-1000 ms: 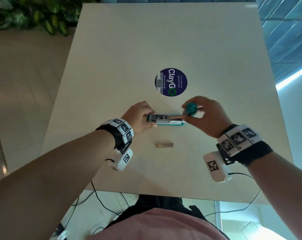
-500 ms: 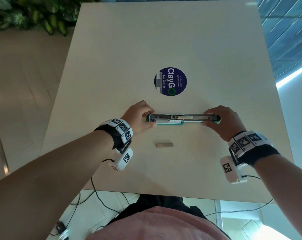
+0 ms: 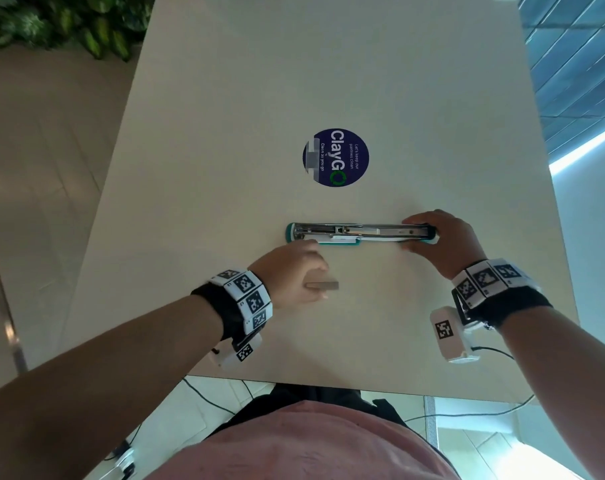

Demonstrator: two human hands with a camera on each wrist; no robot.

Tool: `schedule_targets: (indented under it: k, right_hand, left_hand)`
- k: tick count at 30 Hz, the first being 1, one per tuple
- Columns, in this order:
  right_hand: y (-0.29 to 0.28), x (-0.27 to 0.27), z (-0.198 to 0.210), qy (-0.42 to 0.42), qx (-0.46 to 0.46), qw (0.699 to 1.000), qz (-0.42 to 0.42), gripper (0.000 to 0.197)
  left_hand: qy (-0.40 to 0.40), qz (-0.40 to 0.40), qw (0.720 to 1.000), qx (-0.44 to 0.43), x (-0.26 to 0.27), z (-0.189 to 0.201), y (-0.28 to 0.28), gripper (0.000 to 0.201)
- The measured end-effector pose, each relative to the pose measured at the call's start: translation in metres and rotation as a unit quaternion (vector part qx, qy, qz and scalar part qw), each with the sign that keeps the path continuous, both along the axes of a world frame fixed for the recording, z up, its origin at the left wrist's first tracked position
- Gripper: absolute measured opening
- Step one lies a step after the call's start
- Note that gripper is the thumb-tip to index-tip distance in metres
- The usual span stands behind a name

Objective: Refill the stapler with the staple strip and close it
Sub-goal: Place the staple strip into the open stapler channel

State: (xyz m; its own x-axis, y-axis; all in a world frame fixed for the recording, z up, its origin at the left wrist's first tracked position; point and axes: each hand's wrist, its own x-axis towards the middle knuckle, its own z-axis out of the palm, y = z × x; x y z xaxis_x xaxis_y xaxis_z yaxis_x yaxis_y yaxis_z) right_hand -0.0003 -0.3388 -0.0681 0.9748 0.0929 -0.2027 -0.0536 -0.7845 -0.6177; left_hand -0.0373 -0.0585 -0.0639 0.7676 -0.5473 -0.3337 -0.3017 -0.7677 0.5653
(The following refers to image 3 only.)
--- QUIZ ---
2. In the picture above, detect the person's right hand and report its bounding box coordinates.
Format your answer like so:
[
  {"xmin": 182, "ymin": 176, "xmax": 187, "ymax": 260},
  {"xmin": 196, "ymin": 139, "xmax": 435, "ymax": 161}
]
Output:
[{"xmin": 399, "ymin": 210, "xmax": 488, "ymax": 281}]

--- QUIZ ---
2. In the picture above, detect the person's left hand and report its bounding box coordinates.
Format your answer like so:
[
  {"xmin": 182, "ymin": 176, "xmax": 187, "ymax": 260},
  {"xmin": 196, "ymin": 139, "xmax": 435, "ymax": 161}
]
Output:
[{"xmin": 249, "ymin": 239, "xmax": 330, "ymax": 309}]

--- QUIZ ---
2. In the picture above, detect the teal stapler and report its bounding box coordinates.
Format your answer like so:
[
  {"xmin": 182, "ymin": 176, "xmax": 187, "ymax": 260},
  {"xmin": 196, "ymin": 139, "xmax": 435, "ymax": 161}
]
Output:
[{"xmin": 286, "ymin": 222, "xmax": 439, "ymax": 246}]

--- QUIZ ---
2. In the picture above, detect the person's right forearm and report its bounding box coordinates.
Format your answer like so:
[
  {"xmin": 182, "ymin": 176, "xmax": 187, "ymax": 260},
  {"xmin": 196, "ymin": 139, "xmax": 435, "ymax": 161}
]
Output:
[{"xmin": 496, "ymin": 306, "xmax": 605, "ymax": 480}]

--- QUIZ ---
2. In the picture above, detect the person's left forearm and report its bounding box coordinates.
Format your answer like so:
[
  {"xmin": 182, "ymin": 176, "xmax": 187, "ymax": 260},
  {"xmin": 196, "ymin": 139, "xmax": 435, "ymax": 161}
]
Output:
[{"xmin": 0, "ymin": 294, "xmax": 226, "ymax": 480}]

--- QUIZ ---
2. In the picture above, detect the left marker wristband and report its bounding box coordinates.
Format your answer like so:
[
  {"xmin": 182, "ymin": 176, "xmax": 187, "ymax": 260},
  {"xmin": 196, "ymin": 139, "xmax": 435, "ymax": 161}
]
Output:
[{"xmin": 191, "ymin": 268, "xmax": 274, "ymax": 346}]

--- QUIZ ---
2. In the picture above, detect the marker wristband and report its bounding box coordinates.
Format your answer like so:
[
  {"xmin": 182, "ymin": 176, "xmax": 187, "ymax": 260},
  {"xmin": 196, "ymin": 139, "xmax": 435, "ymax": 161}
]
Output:
[
  {"xmin": 451, "ymin": 258, "xmax": 553, "ymax": 330},
  {"xmin": 191, "ymin": 268, "xmax": 274, "ymax": 346}
]

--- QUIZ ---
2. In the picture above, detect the right marker wristband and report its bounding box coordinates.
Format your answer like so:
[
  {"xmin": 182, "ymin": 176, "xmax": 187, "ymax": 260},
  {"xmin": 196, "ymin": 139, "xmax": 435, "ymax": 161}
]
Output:
[{"xmin": 451, "ymin": 258, "xmax": 553, "ymax": 330}]

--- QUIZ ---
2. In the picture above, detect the black garment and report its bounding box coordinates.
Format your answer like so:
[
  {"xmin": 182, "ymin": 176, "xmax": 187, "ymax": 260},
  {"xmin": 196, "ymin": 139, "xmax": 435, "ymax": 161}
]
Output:
[{"xmin": 206, "ymin": 383, "xmax": 429, "ymax": 441}]

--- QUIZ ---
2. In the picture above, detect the round blue sticker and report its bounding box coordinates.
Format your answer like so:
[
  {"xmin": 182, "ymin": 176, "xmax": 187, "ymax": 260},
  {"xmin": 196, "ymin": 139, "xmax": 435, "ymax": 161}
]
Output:
[{"xmin": 302, "ymin": 128, "xmax": 370, "ymax": 188}]

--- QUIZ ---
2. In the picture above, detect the pink shirt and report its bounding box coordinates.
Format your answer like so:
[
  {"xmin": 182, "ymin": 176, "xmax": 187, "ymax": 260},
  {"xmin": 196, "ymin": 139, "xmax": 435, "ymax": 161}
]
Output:
[{"xmin": 146, "ymin": 399, "xmax": 462, "ymax": 480}]

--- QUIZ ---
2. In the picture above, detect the white plug adapter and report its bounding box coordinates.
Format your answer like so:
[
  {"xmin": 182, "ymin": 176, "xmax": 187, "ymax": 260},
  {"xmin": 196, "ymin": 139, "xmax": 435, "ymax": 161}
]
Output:
[{"xmin": 104, "ymin": 439, "xmax": 137, "ymax": 478}]

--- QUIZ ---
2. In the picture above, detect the green leafy plant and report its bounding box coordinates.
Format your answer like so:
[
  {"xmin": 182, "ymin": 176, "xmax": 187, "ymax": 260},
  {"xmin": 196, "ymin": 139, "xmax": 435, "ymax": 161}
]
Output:
[{"xmin": 0, "ymin": 0, "xmax": 156, "ymax": 62}]

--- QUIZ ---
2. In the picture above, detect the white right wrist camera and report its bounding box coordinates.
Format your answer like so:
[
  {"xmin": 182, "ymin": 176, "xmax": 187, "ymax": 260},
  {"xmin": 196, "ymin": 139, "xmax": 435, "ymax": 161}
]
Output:
[{"xmin": 429, "ymin": 306, "xmax": 484, "ymax": 365}]

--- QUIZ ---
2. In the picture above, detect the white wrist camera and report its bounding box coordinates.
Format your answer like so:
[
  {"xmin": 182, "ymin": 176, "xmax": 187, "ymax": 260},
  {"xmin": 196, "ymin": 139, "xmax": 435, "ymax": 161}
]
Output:
[
  {"xmin": 429, "ymin": 306, "xmax": 484, "ymax": 365},
  {"xmin": 209, "ymin": 334, "xmax": 264, "ymax": 371}
]

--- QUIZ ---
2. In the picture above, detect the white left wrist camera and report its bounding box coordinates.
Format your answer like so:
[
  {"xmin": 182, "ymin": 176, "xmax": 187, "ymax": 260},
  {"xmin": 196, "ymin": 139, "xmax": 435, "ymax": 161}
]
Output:
[{"xmin": 209, "ymin": 334, "xmax": 264, "ymax": 371}]

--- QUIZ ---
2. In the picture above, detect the black cable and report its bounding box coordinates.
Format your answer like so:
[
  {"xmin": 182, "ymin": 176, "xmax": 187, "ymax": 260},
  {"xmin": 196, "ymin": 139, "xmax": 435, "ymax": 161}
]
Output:
[
  {"xmin": 181, "ymin": 378, "xmax": 256, "ymax": 416},
  {"xmin": 404, "ymin": 346, "xmax": 536, "ymax": 424}
]

